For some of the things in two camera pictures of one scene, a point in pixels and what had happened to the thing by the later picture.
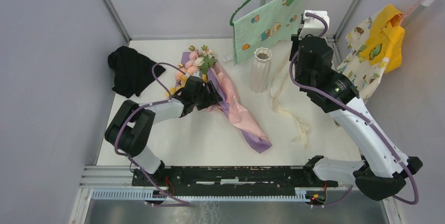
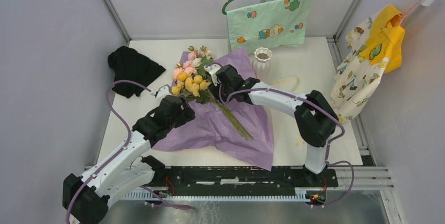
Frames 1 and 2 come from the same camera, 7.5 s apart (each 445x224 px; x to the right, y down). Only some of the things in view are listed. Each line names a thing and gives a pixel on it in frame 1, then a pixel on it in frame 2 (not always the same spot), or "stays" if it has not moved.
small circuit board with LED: [316, 200] stays
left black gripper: [212, 98] → [187, 114]
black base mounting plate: [231, 181] stays
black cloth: [133, 72] stays
